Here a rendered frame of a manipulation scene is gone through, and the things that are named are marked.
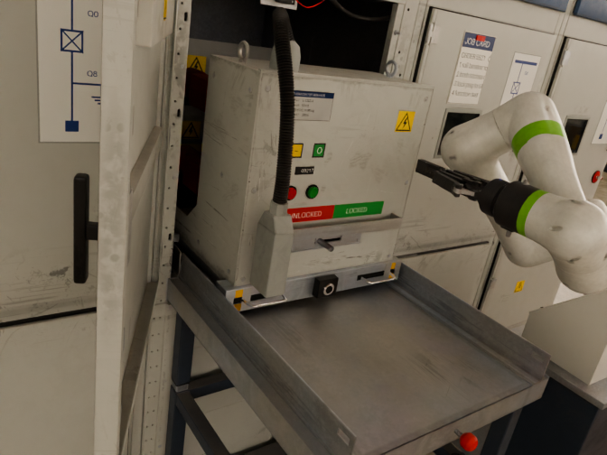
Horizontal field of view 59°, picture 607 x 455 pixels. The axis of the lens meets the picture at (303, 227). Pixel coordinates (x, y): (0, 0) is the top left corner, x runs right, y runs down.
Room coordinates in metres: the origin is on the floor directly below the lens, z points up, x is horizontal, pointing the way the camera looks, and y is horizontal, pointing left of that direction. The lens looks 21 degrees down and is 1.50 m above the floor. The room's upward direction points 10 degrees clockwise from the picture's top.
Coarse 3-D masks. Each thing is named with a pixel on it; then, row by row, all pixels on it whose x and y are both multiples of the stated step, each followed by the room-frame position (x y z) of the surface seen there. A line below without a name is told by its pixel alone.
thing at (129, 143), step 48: (144, 0) 0.71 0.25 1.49; (144, 48) 0.86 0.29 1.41; (144, 96) 0.89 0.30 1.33; (144, 144) 0.93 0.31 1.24; (144, 192) 0.97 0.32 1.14; (144, 240) 1.02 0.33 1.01; (144, 288) 1.07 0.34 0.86; (96, 336) 0.54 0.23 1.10; (144, 336) 0.92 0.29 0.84; (96, 384) 0.54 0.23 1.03; (96, 432) 0.54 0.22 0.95
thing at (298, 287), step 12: (372, 264) 1.29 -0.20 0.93; (384, 264) 1.31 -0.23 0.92; (396, 264) 1.34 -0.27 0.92; (300, 276) 1.15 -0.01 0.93; (312, 276) 1.16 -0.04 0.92; (348, 276) 1.23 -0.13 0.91; (372, 276) 1.29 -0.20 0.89; (396, 276) 1.34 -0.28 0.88; (228, 288) 1.03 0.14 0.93; (240, 288) 1.04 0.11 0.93; (252, 288) 1.06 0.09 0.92; (288, 288) 1.12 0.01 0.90; (300, 288) 1.14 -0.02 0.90; (312, 288) 1.16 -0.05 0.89; (348, 288) 1.24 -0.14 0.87; (240, 300) 1.04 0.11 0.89; (252, 300) 1.06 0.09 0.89; (264, 300) 1.08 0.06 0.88; (276, 300) 1.10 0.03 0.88; (288, 300) 1.12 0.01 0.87
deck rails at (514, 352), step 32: (192, 288) 1.13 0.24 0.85; (416, 288) 1.30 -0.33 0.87; (224, 320) 1.00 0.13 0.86; (448, 320) 1.19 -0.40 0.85; (480, 320) 1.14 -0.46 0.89; (256, 352) 0.89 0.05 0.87; (512, 352) 1.06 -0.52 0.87; (544, 352) 1.01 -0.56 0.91; (288, 384) 0.80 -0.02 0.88; (320, 416) 0.72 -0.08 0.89; (352, 448) 0.65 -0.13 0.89
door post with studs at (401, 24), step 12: (408, 0) 1.55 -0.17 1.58; (396, 12) 1.57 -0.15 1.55; (408, 12) 1.56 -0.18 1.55; (396, 24) 1.54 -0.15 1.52; (408, 24) 1.56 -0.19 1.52; (396, 36) 1.54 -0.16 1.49; (408, 36) 1.57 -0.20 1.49; (384, 48) 1.58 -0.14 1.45; (396, 48) 1.55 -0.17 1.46; (384, 60) 1.57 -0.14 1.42; (396, 60) 1.55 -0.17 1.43; (384, 72) 1.54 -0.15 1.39
